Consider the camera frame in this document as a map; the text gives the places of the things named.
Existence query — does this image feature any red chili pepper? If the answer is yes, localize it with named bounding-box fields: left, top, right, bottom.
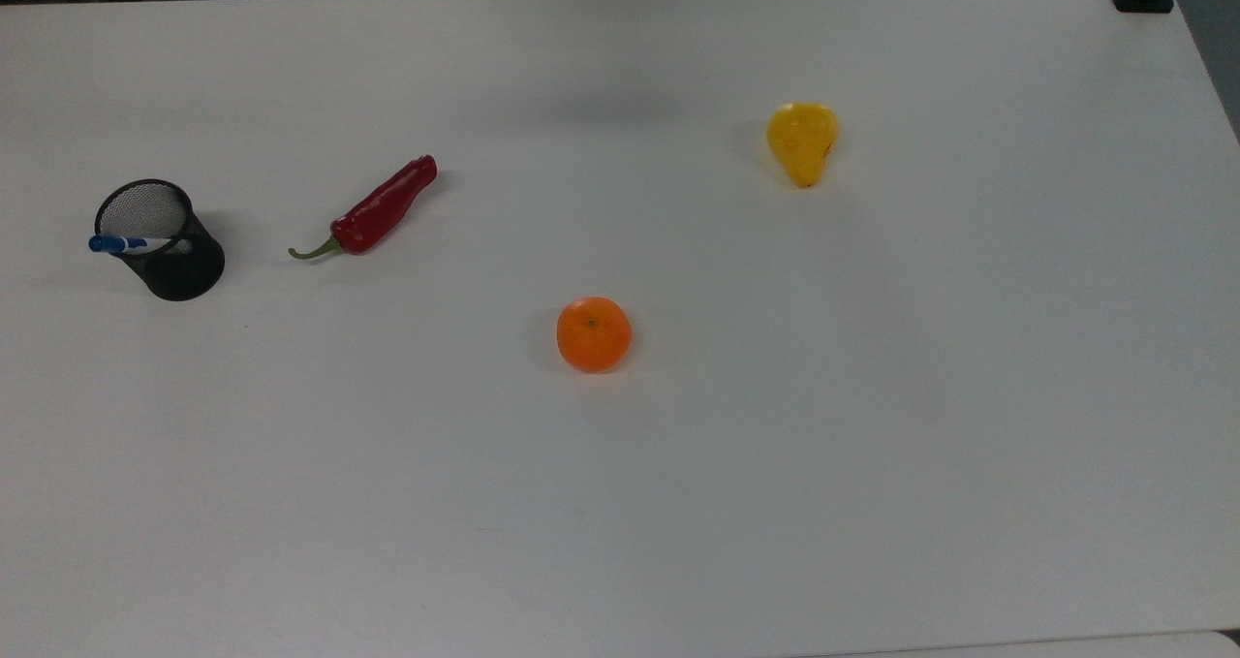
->
left=288, top=155, right=439, bottom=261

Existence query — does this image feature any blue capped white marker pen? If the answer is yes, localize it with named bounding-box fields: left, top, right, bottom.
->
left=88, top=235, right=194, bottom=256

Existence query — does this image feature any orange mandarin fruit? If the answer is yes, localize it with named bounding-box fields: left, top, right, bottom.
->
left=556, top=297, right=634, bottom=375

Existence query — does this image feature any yellow pear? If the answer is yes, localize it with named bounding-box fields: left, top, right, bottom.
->
left=766, top=102, right=841, bottom=190

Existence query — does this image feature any black mesh pen cup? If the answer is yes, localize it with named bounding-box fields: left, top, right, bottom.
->
left=94, top=179, right=227, bottom=302

